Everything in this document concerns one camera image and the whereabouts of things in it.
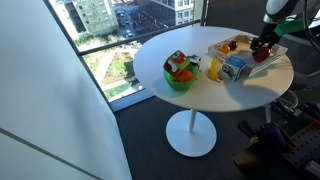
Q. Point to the white table pedestal base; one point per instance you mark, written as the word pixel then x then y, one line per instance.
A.
pixel 191 133

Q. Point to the yellow banana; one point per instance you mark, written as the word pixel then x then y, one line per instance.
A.
pixel 212 70

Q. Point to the red apple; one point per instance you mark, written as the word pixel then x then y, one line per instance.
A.
pixel 262 55

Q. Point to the blue black bar clamp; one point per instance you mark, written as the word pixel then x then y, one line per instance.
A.
pixel 306 110
pixel 275 135

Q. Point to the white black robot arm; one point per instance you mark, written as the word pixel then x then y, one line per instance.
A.
pixel 281 8

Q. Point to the dark window frame rail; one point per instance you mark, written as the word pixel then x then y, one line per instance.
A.
pixel 133 38

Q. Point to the large orange fruit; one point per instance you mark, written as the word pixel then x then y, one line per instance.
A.
pixel 185 76

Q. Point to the red green soft cube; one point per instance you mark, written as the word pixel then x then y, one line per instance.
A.
pixel 176 62

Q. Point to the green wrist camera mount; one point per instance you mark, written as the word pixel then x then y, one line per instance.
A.
pixel 288 26

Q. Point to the light wooden tray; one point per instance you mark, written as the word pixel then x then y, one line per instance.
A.
pixel 245 53

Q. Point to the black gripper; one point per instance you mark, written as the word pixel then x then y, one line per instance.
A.
pixel 268 31

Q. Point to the dark red plum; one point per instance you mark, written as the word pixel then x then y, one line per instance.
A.
pixel 233 45

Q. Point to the brown wooden board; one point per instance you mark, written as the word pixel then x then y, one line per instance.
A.
pixel 260 163

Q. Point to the blue white carton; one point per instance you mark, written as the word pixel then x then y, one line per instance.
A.
pixel 232 68

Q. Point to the small orange fruit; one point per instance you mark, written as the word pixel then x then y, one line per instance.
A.
pixel 224 49

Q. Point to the grey office chair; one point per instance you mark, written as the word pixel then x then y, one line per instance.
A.
pixel 303 63

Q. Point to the green plastic bowl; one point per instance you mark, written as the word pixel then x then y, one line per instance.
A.
pixel 180 85

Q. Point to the black perforated mounting board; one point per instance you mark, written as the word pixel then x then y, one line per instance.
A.
pixel 306 146

